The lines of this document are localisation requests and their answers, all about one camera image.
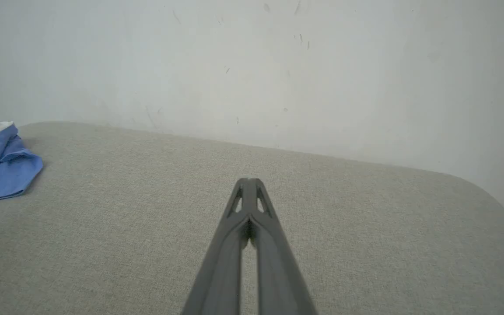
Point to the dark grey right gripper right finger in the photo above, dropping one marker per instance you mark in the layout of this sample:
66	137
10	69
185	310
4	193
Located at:
278	271

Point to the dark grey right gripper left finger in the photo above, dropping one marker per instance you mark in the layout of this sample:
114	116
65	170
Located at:
223	262

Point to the white shirt with blue sleeves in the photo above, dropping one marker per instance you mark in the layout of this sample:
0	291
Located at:
2	168

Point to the grey fabric sofa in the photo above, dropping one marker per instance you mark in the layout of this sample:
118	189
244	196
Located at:
365	240

